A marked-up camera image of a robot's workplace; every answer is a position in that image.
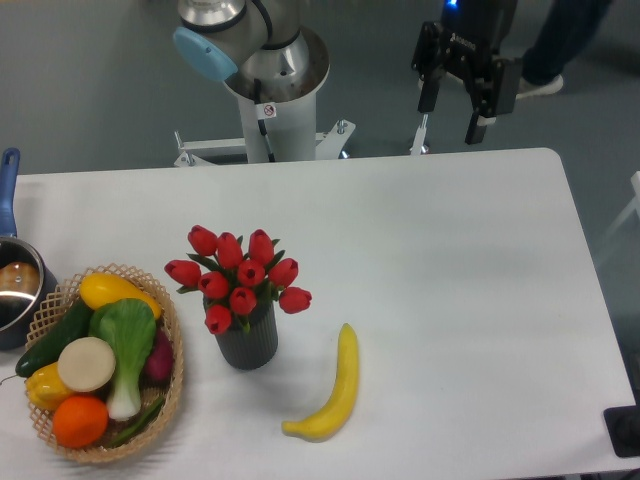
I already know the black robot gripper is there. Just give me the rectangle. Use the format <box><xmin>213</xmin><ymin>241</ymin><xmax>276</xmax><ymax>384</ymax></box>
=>
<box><xmin>411</xmin><ymin>0</ymin><xmax>522</xmax><ymax>145</ymax></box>

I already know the red tulip bouquet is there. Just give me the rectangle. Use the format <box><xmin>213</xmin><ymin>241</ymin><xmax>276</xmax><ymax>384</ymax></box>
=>
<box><xmin>164</xmin><ymin>225</ymin><xmax>312</xmax><ymax>335</ymax></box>

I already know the dark grey ribbed vase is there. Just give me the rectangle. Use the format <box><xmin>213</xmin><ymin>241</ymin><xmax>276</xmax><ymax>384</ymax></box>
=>
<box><xmin>205</xmin><ymin>303</ymin><xmax>278</xmax><ymax>370</ymax></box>

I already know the person leg with shoe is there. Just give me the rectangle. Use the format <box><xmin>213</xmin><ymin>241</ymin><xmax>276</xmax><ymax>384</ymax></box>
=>
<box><xmin>516</xmin><ymin>0</ymin><xmax>613</xmax><ymax>100</ymax></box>

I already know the white furniture part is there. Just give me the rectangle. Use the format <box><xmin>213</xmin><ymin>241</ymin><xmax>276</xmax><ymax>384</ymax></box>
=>
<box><xmin>596</xmin><ymin>171</ymin><xmax>639</xmax><ymax>264</ymax></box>

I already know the yellow banana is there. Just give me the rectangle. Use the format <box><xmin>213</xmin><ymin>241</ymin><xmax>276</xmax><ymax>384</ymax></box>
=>
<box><xmin>281</xmin><ymin>323</ymin><xmax>360</xmax><ymax>442</ymax></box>

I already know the black device at table edge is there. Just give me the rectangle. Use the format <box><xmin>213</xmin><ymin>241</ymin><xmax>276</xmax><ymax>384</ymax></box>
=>
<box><xmin>603</xmin><ymin>405</ymin><xmax>639</xmax><ymax>458</ymax></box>

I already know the green bok choy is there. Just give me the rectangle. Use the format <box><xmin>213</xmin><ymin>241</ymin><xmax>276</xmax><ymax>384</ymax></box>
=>
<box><xmin>89</xmin><ymin>298</ymin><xmax>156</xmax><ymax>421</ymax></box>

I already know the purple onion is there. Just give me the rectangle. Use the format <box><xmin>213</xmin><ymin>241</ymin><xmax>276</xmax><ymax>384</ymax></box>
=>
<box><xmin>144</xmin><ymin>329</ymin><xmax>174</xmax><ymax>383</ymax></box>

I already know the yellow squash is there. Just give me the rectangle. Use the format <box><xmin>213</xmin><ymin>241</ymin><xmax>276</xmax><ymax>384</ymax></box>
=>
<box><xmin>79</xmin><ymin>273</ymin><xmax>162</xmax><ymax>320</ymax></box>

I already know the green bean pod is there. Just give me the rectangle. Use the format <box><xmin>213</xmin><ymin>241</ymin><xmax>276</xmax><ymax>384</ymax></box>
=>
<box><xmin>106</xmin><ymin>397</ymin><xmax>165</xmax><ymax>448</ymax></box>

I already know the woven wicker basket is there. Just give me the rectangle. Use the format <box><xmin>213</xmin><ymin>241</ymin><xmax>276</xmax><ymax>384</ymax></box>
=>
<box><xmin>26</xmin><ymin>263</ymin><xmax>184</xmax><ymax>464</ymax></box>

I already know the beige round disc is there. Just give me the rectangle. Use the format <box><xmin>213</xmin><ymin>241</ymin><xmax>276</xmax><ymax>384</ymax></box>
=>
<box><xmin>57</xmin><ymin>337</ymin><xmax>116</xmax><ymax>393</ymax></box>

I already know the dark green cucumber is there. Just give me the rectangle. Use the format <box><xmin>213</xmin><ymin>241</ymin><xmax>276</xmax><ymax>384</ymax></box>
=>
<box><xmin>15</xmin><ymin>299</ymin><xmax>93</xmax><ymax>378</ymax></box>

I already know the orange fruit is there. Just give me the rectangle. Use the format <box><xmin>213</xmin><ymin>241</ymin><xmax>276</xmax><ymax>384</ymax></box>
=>
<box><xmin>52</xmin><ymin>395</ymin><xmax>109</xmax><ymax>448</ymax></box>

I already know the yellow bell pepper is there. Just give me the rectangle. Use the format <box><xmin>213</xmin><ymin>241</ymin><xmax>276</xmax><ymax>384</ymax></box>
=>
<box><xmin>25</xmin><ymin>362</ymin><xmax>75</xmax><ymax>411</ymax></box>

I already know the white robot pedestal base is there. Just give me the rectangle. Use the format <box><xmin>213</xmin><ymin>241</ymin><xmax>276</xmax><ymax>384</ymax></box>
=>
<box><xmin>174</xmin><ymin>27</ymin><xmax>356</xmax><ymax>163</ymax></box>

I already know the blue handled saucepan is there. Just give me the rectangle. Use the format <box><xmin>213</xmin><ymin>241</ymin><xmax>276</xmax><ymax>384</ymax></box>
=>
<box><xmin>1</xmin><ymin>147</ymin><xmax>57</xmax><ymax>350</ymax></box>

